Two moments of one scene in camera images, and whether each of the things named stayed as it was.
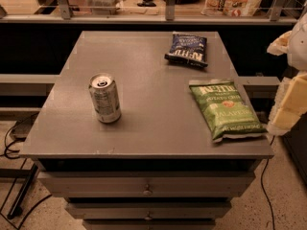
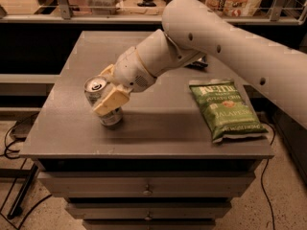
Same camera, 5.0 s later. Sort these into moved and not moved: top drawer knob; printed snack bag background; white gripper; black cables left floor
Moved: white gripper
Not moved: printed snack bag background; black cables left floor; top drawer knob
